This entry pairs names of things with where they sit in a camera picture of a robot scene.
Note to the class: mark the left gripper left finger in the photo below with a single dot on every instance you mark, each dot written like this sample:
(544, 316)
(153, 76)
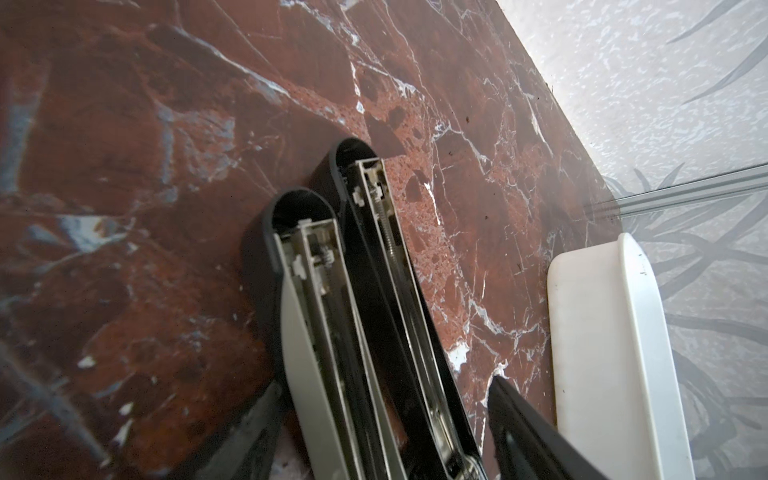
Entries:
(242, 448)

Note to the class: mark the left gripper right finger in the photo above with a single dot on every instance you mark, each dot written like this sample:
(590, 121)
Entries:
(526, 445)

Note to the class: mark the black stapler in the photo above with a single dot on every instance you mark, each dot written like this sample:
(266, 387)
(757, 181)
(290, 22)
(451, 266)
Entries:
(412, 370)

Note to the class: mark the beige grey stapler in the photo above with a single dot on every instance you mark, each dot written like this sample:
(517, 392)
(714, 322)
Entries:
(295, 273)

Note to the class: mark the white plastic tray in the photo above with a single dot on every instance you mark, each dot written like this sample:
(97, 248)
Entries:
(617, 398)

